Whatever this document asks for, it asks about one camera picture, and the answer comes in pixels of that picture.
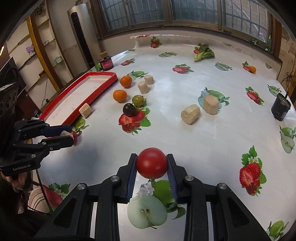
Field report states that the large beige cylinder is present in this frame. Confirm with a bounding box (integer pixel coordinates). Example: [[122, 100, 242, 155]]
[[181, 104, 201, 125], [203, 94, 219, 115]]

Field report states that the green tomato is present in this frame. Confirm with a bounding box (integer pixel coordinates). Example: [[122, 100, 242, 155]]
[[132, 95, 146, 108]]

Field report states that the orange tangerine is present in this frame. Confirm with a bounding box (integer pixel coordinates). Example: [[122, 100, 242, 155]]
[[113, 89, 127, 102], [119, 75, 132, 88]]

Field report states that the fruit print tablecloth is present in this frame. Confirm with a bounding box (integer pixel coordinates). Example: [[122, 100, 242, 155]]
[[38, 35, 295, 240]]

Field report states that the tall air conditioner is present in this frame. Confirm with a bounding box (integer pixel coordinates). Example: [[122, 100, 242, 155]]
[[67, 3, 101, 69]]

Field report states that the left hand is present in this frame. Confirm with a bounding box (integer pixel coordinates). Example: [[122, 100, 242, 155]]
[[1, 172, 28, 194]]

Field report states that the purple plush toy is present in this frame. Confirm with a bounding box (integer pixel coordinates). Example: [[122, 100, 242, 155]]
[[26, 45, 36, 57]]

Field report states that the small red tomato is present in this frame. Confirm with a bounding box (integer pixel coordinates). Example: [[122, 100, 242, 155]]
[[71, 131, 78, 145]]

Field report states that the round beige cork piece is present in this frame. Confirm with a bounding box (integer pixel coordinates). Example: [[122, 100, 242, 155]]
[[60, 131, 74, 138]]

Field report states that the beige block on tray rim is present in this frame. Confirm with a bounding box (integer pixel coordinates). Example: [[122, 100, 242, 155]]
[[79, 103, 93, 118]]

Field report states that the red rimmed white tray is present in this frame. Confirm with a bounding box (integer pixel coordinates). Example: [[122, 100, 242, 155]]
[[39, 72, 118, 126]]

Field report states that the large red tomato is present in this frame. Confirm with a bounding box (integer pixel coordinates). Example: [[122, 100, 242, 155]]
[[136, 148, 168, 179]]

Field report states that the black television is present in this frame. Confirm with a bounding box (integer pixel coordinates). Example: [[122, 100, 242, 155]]
[[1, 57, 27, 105]]

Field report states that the red black cylindrical device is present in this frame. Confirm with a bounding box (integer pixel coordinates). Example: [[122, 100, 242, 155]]
[[100, 56, 114, 71]]

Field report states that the dark purple tomato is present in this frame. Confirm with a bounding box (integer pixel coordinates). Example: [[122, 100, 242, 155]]
[[122, 103, 137, 117]]

